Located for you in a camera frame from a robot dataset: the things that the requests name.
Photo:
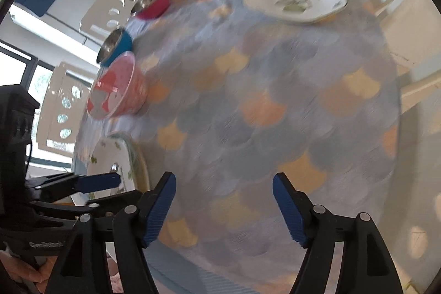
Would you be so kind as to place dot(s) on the round blue leaf plate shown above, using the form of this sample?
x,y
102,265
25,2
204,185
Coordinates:
x,y
140,159

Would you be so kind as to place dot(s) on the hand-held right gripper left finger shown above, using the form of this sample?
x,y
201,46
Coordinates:
x,y
158,211

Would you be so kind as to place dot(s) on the window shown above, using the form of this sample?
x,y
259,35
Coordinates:
x,y
13,70

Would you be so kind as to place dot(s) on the pink ceramic bowl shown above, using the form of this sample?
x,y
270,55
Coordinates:
x,y
132,90

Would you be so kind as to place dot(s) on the blue steel bowl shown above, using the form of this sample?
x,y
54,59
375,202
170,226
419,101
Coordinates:
x,y
124,42

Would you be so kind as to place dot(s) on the person's left hand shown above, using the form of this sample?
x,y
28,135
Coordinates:
x,y
20,275

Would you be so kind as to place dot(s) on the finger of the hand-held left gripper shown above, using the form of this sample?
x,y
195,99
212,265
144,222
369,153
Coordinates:
x,y
113,201
100,181

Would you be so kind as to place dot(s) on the red steel bowl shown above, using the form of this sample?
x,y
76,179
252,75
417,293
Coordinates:
x,y
155,6

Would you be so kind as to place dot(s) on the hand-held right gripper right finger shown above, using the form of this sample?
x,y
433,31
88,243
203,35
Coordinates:
x,y
291,211

